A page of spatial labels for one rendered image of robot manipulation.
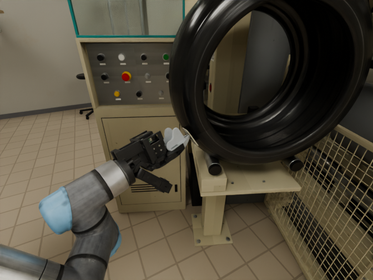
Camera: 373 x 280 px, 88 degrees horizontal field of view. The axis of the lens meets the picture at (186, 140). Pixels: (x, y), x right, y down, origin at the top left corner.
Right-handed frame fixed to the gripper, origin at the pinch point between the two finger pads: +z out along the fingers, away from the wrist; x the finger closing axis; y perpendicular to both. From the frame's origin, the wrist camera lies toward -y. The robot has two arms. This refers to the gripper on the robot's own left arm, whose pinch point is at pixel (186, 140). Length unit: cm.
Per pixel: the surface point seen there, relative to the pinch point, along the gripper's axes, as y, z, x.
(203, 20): 26.1, 7.6, -11.0
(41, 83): 78, 23, 375
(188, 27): 26.3, 6.5, -7.2
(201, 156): -14.8, 12.6, 12.3
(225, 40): 23.1, 42.1, 9.3
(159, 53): 30, 39, 51
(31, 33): 146, 42, 347
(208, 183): -19.1, 4.2, 2.7
